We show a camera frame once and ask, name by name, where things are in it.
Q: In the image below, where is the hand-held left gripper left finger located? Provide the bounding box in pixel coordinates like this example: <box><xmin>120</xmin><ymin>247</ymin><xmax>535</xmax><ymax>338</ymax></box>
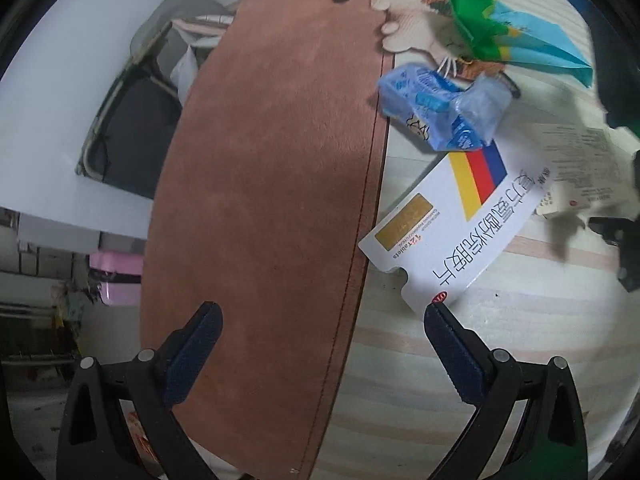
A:
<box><xmin>56</xmin><ymin>301</ymin><xmax>223</xmax><ymax>480</ymax></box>

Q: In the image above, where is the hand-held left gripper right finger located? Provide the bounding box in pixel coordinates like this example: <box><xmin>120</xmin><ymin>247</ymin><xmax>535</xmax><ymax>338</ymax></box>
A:
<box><xmin>424</xmin><ymin>304</ymin><xmax>588</xmax><ymax>480</ymax></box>

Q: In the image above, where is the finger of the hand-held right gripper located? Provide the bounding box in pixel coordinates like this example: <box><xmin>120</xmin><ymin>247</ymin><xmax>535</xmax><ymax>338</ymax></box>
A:
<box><xmin>584</xmin><ymin>0</ymin><xmax>640</xmax><ymax>137</ymax></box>
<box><xmin>588</xmin><ymin>215</ymin><xmax>640</xmax><ymax>294</ymax></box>

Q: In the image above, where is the white paper leaflet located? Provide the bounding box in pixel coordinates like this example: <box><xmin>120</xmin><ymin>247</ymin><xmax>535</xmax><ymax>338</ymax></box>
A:
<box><xmin>504</xmin><ymin>119</ymin><xmax>640</xmax><ymax>222</ymax></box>

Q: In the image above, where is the white striped medicine box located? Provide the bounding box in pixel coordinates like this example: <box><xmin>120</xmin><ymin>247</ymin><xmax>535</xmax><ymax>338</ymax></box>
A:
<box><xmin>357</xmin><ymin>139</ymin><xmax>557</xmax><ymax>319</ymax></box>

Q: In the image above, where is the pink suitcase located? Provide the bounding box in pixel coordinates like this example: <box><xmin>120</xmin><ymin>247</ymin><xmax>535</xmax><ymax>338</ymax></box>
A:
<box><xmin>89</xmin><ymin>252</ymin><xmax>146</xmax><ymax>307</ymax></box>

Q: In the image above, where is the green and blue bag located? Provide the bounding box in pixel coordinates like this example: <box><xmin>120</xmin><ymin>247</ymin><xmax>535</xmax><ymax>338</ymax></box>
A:
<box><xmin>444</xmin><ymin>0</ymin><xmax>597</xmax><ymax>89</ymax></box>

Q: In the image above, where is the printed blanket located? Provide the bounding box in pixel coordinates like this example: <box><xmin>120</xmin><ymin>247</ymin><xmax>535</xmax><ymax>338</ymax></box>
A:
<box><xmin>140</xmin><ymin>0</ymin><xmax>640</xmax><ymax>480</ymax></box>

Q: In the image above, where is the blue plastic wrapper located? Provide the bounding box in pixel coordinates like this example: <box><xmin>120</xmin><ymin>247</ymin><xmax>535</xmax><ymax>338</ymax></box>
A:
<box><xmin>377</xmin><ymin>62</ymin><xmax>512</xmax><ymax>154</ymax></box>

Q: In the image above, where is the grey folding bed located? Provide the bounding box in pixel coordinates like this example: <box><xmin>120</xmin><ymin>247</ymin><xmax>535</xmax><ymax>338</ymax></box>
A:
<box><xmin>75</xmin><ymin>0</ymin><xmax>236</xmax><ymax>202</ymax></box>

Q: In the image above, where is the white cloth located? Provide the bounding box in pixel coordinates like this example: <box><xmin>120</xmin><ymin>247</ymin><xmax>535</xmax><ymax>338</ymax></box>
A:
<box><xmin>169</xmin><ymin>14</ymin><xmax>236</xmax><ymax>107</ymax></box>

